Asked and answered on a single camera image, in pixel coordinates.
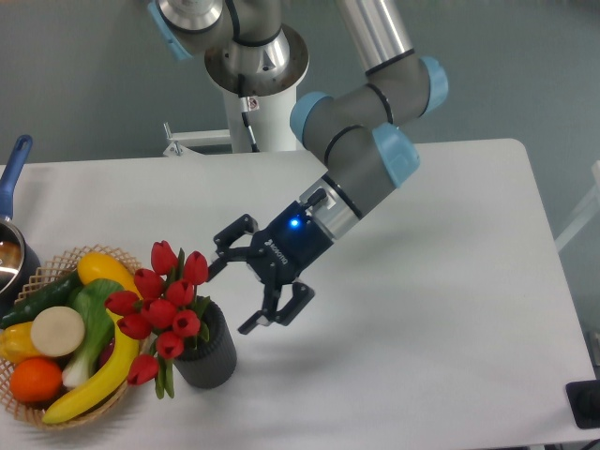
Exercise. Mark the white metal frame right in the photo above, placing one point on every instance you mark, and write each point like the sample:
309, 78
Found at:
585, 210

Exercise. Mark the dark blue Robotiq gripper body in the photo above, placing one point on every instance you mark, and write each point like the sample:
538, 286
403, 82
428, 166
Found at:
302, 232

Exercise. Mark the blue handled saucepan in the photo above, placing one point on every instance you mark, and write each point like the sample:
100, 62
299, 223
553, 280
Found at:
18, 261

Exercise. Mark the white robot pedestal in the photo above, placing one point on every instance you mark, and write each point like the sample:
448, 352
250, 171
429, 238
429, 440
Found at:
255, 124

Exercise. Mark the woven wicker basket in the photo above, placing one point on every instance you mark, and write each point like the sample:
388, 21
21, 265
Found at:
48, 272

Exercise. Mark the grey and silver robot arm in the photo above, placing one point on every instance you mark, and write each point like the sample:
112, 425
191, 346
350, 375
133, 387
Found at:
257, 61

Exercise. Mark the beige round radish slice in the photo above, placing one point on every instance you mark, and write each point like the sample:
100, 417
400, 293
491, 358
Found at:
57, 331

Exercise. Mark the green bok choy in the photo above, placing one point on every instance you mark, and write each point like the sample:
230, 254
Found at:
98, 330

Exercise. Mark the yellow bell pepper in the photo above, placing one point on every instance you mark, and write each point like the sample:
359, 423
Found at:
17, 345

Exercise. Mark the green cucumber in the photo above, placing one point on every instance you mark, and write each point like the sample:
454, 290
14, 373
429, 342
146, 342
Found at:
54, 294

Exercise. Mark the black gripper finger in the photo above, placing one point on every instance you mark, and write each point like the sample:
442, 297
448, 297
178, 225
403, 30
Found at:
226, 253
271, 312

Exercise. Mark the yellow banana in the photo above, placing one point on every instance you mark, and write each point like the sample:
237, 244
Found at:
101, 385

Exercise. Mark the orange fruit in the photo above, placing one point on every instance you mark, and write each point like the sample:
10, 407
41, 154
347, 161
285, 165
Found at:
36, 380

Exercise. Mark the red tulip bouquet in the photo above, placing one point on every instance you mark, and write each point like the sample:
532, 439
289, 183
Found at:
165, 306

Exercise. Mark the black device at table edge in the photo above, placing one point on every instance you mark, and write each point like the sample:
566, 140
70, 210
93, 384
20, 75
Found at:
583, 398

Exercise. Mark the yellow squash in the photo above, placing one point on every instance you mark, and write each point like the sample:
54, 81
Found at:
94, 265

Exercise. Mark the dark grey ribbed vase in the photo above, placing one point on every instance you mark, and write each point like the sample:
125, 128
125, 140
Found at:
211, 363

